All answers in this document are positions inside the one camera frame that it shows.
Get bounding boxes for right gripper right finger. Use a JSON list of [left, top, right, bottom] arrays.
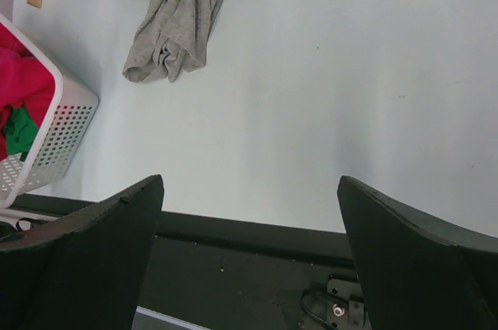
[[337, 176, 497, 329]]

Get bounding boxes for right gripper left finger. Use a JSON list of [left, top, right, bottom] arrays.
[[1, 175, 164, 329]]

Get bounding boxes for green t shirt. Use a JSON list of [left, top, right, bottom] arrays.
[[2, 107, 38, 162]]

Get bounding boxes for red t shirt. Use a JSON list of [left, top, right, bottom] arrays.
[[1, 26, 54, 160]]

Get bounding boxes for grey t shirt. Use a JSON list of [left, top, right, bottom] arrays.
[[122, 0, 223, 83]]

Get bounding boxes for white plastic basket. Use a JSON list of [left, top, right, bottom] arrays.
[[1, 16, 99, 209]]

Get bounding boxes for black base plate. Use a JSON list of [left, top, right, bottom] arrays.
[[16, 195, 357, 329]]

